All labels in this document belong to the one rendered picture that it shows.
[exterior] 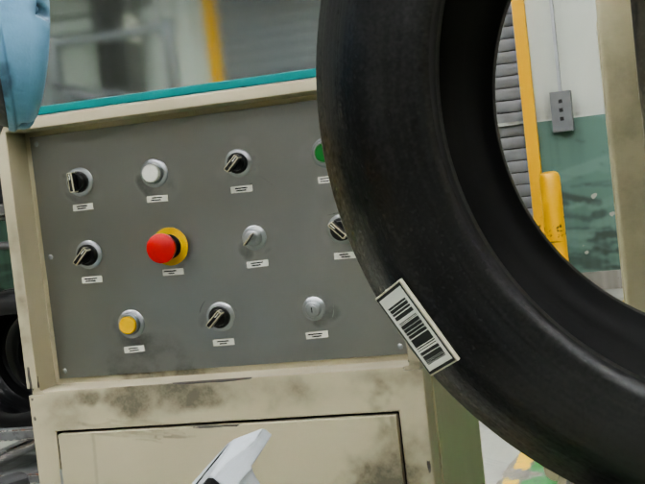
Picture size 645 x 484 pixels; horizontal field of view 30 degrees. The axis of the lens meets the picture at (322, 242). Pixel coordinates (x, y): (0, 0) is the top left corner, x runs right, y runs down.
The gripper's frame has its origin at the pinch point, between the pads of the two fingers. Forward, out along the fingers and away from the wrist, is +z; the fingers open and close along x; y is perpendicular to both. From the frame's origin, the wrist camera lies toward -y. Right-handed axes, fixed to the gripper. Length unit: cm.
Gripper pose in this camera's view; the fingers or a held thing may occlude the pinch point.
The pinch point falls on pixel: (242, 441)
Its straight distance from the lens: 68.8
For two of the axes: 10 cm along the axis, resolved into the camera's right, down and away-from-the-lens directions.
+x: 3.3, -3.3, -8.8
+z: 5.7, -6.8, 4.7
